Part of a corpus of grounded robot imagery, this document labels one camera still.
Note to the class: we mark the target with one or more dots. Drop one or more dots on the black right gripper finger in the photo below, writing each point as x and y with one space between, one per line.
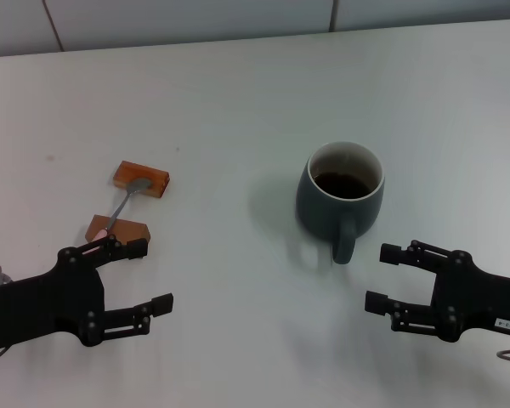
404 312
412 255

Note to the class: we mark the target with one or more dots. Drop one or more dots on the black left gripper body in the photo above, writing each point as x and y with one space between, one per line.
47 302

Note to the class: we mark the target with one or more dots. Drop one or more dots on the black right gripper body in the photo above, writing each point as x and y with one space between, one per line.
480 297

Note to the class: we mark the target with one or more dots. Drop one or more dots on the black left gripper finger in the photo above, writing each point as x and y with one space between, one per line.
123 250
132 316

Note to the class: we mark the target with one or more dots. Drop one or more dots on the grey ceramic coffee cup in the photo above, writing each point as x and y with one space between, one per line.
323 212

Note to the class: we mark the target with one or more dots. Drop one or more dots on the brown arched wooden block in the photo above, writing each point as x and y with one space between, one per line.
129 231

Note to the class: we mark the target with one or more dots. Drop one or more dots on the glossy orange wooden block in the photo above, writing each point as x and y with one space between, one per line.
153 180

